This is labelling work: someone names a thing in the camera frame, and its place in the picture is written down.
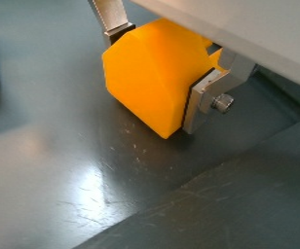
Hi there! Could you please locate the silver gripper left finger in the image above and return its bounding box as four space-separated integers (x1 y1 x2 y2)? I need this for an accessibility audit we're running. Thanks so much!
87 0 135 47

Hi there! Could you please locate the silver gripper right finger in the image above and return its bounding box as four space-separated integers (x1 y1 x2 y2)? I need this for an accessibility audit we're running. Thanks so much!
182 49 255 134

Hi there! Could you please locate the orange three prong object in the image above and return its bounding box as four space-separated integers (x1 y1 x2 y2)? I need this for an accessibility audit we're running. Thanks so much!
102 18 221 138

